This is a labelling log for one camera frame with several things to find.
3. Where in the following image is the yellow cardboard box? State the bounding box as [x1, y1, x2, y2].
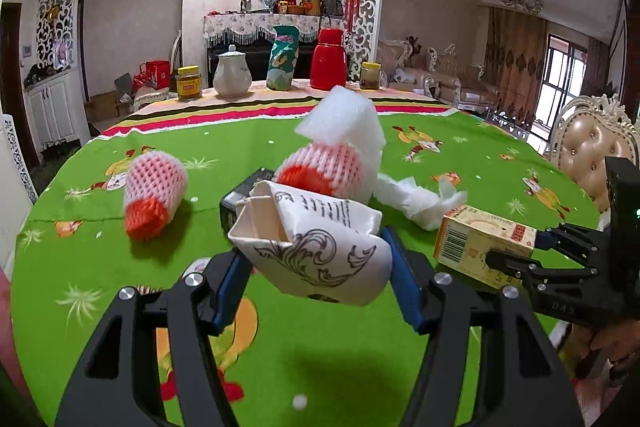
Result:
[434, 205, 537, 289]

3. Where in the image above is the white printed paper bag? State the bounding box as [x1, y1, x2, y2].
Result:
[228, 181, 393, 307]

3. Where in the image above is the large pink foam fruit net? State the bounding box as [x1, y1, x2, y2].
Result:
[272, 142, 362, 199]

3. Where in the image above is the small pink foam fruit net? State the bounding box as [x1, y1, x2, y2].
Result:
[124, 150, 189, 241]

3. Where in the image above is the black carton box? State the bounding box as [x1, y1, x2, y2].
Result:
[219, 167, 274, 234]

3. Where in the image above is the white square foam block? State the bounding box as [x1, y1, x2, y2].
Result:
[295, 86, 386, 204]

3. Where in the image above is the pink trash bag bin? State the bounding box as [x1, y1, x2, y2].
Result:
[0, 270, 32, 401]

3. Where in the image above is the person right hand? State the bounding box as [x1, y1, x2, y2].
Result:
[566, 319, 640, 371]

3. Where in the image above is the beige tufted chair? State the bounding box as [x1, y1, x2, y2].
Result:
[549, 94, 639, 213]

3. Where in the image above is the green cartoon tablecloth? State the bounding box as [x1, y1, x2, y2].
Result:
[11, 113, 599, 426]

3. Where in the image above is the small glass jar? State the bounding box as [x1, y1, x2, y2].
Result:
[359, 62, 381, 90]

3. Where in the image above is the red thermos jug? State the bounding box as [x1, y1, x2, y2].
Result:
[309, 28, 347, 91]

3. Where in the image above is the white cabinet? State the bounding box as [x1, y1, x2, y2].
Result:
[25, 68, 90, 153]

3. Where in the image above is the green snack bag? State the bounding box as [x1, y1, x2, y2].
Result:
[266, 25, 299, 91]

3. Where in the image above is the yellow lidded jar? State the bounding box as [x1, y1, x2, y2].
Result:
[176, 65, 203, 101]

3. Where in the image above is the white ceramic teapot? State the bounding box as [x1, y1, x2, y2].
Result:
[213, 44, 252, 98]

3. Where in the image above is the lace covered piano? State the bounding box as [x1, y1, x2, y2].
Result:
[203, 13, 344, 87]

